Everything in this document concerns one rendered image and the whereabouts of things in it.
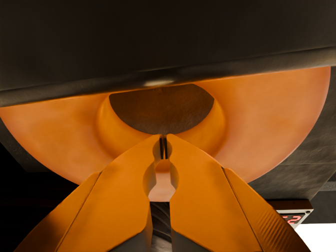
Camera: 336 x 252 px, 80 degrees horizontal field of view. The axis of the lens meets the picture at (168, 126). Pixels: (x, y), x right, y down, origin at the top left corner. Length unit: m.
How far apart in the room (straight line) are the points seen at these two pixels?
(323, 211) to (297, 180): 8.64
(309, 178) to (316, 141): 0.18
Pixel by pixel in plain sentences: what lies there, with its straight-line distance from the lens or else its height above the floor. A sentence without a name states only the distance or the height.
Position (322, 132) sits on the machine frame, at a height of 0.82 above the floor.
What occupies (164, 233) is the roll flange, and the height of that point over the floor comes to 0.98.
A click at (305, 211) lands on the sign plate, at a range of 0.50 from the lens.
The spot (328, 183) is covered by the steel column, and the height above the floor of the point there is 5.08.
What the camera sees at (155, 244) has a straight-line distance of 0.32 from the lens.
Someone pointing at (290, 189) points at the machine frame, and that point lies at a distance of 0.45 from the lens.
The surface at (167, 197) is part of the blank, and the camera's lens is 0.16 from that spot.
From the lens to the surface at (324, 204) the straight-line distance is 9.25.
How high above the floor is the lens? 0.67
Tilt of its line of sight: 42 degrees up
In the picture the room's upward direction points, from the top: 177 degrees clockwise
